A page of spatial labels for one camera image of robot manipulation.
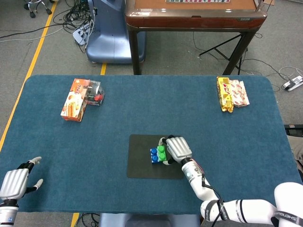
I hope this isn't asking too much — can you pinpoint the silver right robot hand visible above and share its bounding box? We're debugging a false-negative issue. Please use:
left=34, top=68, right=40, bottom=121
left=158, top=134, right=193, bottom=166

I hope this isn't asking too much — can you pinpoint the chair base with castors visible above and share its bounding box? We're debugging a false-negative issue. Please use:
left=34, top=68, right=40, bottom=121
left=23, top=0, right=53, bottom=19

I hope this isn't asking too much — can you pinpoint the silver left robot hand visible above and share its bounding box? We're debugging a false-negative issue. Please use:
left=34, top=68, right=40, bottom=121
left=0, top=156, right=44, bottom=201

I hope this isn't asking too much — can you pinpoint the orange biscuit box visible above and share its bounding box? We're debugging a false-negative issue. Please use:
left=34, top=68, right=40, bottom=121
left=60, top=78, right=91, bottom=122

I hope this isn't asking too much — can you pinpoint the dark snack box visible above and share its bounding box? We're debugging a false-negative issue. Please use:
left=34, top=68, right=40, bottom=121
left=84, top=80, right=106, bottom=107

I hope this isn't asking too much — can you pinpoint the long black floor cable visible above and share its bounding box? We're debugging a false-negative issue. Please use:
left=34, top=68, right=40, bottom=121
left=0, top=23, right=65, bottom=40

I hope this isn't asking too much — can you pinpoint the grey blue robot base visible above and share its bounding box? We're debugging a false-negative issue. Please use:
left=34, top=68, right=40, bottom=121
left=98, top=213, right=202, bottom=227

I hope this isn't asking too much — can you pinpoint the blue toy brick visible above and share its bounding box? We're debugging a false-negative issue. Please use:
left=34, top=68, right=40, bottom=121
left=150, top=148, right=160, bottom=164

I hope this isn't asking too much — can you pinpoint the black rectangular mat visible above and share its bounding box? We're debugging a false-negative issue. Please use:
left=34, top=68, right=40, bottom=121
left=126, top=134, right=185, bottom=180

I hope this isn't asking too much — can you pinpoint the grey power strip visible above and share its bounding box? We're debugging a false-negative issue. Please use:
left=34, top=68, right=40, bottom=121
left=281, top=75, right=303, bottom=92

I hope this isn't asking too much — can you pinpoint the row of mahjong tiles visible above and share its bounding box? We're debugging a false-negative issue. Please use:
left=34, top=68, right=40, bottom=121
left=165, top=0, right=231, bottom=3

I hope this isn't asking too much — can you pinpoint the yellow snack packet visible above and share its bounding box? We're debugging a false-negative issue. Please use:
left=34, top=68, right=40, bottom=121
left=216, top=76, right=235, bottom=113

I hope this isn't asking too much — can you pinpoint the white red snack packet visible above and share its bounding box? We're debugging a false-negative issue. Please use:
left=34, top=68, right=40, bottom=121
left=229, top=79, right=250, bottom=108

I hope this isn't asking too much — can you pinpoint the blue table cloth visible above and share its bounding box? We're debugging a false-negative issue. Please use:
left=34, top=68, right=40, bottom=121
left=0, top=75, right=303, bottom=216

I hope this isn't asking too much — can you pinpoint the black box with red label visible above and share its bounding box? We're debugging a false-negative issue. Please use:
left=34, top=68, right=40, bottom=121
left=284, top=124, right=303, bottom=133

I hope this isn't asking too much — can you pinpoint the long white floor cable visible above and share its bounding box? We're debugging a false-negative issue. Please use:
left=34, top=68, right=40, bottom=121
left=0, top=27, right=65, bottom=44

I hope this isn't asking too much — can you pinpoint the blue grey machine base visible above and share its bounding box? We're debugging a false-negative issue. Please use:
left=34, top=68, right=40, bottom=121
left=86, top=0, right=146, bottom=64

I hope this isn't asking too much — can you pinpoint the brown mahjong table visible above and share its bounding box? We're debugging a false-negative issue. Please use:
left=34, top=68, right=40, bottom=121
left=125, top=0, right=268, bottom=76

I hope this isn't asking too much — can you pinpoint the green toy brick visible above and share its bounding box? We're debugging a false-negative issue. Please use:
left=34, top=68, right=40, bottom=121
left=157, top=146, right=169, bottom=163

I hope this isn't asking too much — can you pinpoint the tangle of black cables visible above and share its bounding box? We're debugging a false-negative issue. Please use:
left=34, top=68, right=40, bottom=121
left=53, top=0, right=98, bottom=54

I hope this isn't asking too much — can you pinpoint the white power strip with plugs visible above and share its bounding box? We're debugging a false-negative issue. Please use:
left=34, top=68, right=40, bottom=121
left=72, top=23, right=94, bottom=46

